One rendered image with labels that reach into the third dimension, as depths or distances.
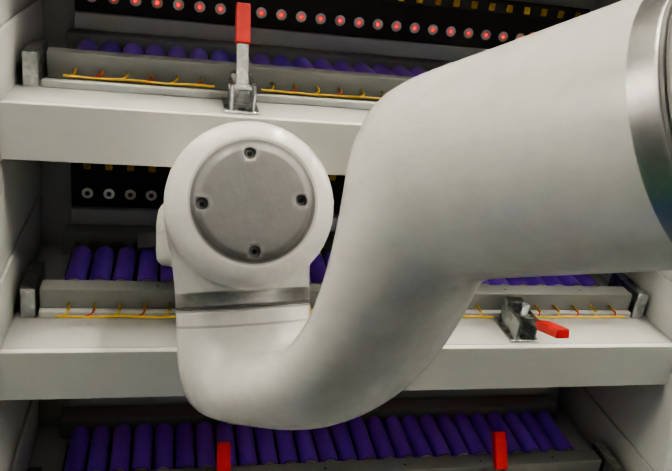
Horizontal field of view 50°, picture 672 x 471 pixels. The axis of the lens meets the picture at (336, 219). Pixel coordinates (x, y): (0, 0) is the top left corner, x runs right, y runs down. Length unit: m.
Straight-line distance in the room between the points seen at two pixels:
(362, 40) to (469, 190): 0.54
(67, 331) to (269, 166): 0.32
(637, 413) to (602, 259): 0.60
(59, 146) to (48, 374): 0.18
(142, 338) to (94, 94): 0.20
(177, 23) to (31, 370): 0.36
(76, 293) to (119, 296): 0.03
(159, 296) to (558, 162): 0.47
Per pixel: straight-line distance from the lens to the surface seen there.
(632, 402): 0.84
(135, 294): 0.64
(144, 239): 0.60
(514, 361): 0.69
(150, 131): 0.58
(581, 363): 0.72
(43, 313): 0.65
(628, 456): 0.85
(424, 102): 0.27
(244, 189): 0.35
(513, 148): 0.23
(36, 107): 0.58
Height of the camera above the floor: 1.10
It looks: 7 degrees down
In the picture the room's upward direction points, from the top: 4 degrees clockwise
